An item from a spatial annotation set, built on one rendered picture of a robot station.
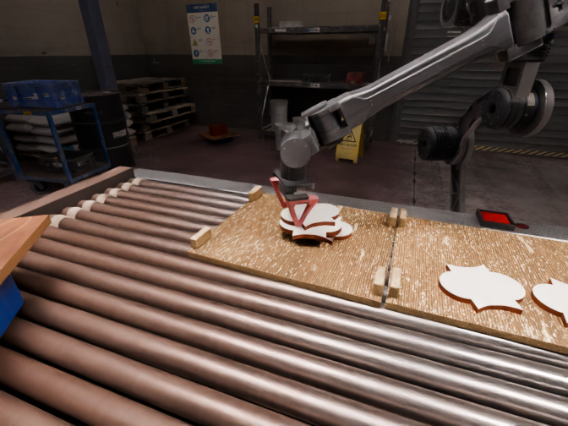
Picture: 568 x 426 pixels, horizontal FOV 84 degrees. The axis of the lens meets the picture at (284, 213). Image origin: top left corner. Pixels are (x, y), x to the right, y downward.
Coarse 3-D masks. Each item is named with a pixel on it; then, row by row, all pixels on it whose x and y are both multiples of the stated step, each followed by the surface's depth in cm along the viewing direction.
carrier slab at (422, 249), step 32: (416, 224) 79; (448, 224) 79; (416, 256) 67; (448, 256) 67; (480, 256) 67; (512, 256) 67; (544, 256) 67; (416, 288) 58; (448, 320) 52; (480, 320) 51; (512, 320) 51; (544, 320) 51
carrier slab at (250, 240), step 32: (224, 224) 79; (256, 224) 79; (352, 224) 79; (384, 224) 79; (192, 256) 69; (224, 256) 67; (256, 256) 67; (288, 256) 67; (320, 256) 67; (352, 256) 67; (384, 256) 67; (320, 288) 59; (352, 288) 58
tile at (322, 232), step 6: (282, 222) 73; (336, 222) 73; (282, 228) 71; (288, 228) 70; (294, 228) 70; (300, 228) 70; (312, 228) 70; (318, 228) 70; (324, 228) 70; (330, 228) 70; (336, 228) 70; (294, 234) 68; (300, 234) 68; (306, 234) 68; (312, 234) 68; (318, 234) 68; (324, 234) 68; (330, 234) 69; (324, 240) 68
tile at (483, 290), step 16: (448, 272) 60; (464, 272) 60; (480, 272) 60; (448, 288) 56; (464, 288) 56; (480, 288) 56; (496, 288) 56; (512, 288) 56; (480, 304) 53; (496, 304) 53; (512, 304) 53
